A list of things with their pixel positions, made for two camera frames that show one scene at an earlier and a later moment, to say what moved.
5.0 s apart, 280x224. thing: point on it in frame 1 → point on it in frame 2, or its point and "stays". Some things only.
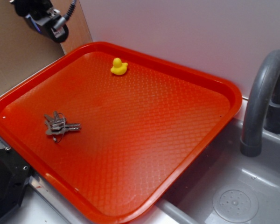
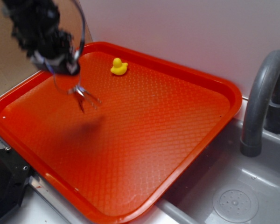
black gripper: (42, 15) → (35, 25)
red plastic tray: (116, 133) stays
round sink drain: (235, 206) stays
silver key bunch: (57, 126) → (83, 95)
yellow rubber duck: (119, 68) stays
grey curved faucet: (268, 102) stays
